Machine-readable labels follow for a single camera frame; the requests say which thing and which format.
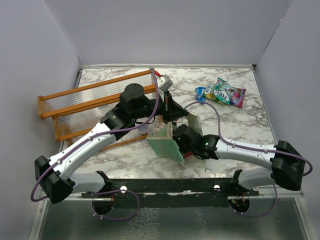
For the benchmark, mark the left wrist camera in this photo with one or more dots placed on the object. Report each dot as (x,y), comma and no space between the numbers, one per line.
(164,83)

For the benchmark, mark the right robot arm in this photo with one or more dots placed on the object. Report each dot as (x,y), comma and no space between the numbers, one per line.
(277,165)

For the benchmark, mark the blue snack packet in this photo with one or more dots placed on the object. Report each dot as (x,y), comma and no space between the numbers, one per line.
(199,91)

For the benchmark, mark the green paper bag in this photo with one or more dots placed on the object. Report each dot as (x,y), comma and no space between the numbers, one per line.
(167,141)

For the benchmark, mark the purple snack bag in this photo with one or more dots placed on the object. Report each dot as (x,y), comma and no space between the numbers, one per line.
(237,97)

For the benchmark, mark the small clear plastic cup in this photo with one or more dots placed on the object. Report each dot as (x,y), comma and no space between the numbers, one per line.
(143,130)

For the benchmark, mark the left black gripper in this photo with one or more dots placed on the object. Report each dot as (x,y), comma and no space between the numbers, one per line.
(171,110)

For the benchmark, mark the orange wooden rack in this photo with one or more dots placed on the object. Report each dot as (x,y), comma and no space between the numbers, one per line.
(75,112)

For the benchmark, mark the yellow green snack bag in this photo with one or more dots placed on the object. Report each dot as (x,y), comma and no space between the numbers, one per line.
(208,92)

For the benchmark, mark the red blue snack bag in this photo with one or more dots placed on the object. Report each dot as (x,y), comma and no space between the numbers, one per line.
(223,91)

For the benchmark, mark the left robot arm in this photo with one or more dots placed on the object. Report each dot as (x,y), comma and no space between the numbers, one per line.
(56,175)

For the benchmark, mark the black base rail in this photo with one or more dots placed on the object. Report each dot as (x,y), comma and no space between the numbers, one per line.
(168,193)

